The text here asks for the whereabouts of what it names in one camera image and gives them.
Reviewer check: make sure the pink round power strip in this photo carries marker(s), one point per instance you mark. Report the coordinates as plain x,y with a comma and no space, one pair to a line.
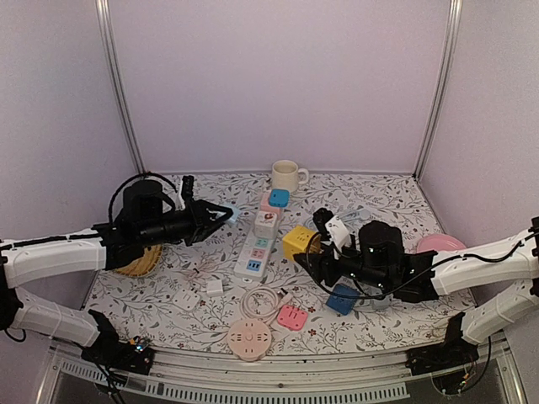
249,340

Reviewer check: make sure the pale blue small charger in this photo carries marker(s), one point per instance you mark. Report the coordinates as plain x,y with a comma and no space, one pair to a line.
235,214

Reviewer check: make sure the yellow cube socket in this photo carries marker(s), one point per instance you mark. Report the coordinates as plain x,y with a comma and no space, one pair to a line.
299,240

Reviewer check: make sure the white square plug adapter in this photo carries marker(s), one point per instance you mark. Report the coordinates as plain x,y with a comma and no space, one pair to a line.
187,300

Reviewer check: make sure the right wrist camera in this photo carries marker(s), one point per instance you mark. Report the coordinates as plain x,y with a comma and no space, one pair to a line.
332,229

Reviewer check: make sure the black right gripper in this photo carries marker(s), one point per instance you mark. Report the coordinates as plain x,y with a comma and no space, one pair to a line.
322,263

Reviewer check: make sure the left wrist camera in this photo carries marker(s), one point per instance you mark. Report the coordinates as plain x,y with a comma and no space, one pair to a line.
185,191

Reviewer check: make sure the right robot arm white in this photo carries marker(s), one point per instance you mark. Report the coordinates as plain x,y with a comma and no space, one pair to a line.
514,258

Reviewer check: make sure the cream ceramic mug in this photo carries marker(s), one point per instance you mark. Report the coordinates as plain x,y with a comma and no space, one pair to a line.
287,175

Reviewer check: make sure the aluminium frame post left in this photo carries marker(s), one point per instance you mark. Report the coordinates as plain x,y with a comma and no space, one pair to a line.
111,57

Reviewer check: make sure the small white usb charger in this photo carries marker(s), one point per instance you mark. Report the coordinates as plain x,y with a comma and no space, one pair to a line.
215,288

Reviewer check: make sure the pink round plate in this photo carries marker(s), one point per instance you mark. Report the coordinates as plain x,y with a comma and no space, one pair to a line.
439,243

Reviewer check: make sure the pink square plug adapter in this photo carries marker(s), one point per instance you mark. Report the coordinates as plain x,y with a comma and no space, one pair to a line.
292,318

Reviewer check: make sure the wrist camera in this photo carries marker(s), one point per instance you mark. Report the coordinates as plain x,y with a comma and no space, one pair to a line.
185,191
332,229

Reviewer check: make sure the light blue small adapter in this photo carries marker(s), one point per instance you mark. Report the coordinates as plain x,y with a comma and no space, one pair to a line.
279,198

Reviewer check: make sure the yellow woven basket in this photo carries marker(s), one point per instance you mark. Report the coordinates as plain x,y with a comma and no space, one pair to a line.
143,266

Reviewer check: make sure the aluminium frame post right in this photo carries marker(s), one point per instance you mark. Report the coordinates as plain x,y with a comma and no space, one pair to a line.
442,82

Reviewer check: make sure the pink cube socket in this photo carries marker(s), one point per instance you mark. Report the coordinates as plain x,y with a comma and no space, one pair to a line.
265,204

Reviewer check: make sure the white colourful power strip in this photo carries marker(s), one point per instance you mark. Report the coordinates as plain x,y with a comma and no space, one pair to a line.
255,253

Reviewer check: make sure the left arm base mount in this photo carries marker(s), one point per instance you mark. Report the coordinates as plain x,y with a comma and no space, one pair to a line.
135,356

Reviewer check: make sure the front aluminium rail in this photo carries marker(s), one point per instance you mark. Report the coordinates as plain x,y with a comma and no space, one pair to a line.
351,359

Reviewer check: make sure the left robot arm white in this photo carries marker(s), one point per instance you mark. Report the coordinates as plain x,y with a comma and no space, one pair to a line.
29,260

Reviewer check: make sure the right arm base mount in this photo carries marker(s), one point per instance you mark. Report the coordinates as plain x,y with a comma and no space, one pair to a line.
451,352

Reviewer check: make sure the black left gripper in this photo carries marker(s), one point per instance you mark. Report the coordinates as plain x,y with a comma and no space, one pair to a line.
200,218

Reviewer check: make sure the dark blue cube socket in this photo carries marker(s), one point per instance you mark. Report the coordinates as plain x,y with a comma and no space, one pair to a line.
343,299

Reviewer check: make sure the aluminium frame post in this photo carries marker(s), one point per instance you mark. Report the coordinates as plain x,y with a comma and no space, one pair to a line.
111,57
442,82

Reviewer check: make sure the grey blue power strip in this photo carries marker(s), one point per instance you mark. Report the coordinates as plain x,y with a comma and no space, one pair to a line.
381,304

